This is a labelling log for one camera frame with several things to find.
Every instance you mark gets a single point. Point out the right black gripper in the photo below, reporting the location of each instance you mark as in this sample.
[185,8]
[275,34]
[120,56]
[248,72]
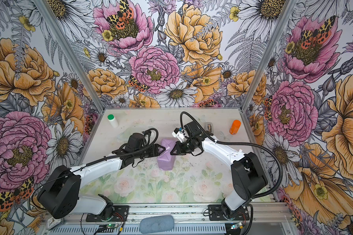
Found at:
[180,152]

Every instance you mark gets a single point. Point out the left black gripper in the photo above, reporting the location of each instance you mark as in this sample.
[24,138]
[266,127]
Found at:
[155,151]

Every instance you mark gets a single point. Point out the pink wrapping paper sheet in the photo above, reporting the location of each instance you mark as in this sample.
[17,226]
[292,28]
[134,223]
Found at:
[166,161]

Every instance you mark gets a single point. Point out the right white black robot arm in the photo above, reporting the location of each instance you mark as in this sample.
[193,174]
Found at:
[248,177]

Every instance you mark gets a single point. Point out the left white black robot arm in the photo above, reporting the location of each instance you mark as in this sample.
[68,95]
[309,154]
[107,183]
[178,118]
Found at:
[60,195]

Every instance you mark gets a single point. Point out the grey tape dispenser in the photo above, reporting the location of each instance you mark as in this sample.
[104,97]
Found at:
[210,127]

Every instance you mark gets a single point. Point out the white bottle green cap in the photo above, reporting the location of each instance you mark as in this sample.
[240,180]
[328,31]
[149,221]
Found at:
[113,121]

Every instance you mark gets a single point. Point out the orange bottle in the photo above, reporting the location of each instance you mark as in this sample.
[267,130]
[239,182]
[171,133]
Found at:
[235,127]

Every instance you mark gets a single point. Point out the grey foam pad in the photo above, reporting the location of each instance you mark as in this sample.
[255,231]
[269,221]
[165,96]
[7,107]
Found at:
[156,224]

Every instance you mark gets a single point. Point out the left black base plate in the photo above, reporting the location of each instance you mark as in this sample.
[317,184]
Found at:
[117,213]

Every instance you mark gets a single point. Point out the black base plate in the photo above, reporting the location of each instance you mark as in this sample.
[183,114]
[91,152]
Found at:
[215,213]
[117,213]

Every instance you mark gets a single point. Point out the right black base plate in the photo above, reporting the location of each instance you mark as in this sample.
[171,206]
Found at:
[215,213]

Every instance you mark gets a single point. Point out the aluminium front rail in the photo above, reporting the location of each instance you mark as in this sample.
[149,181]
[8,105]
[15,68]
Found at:
[261,212]

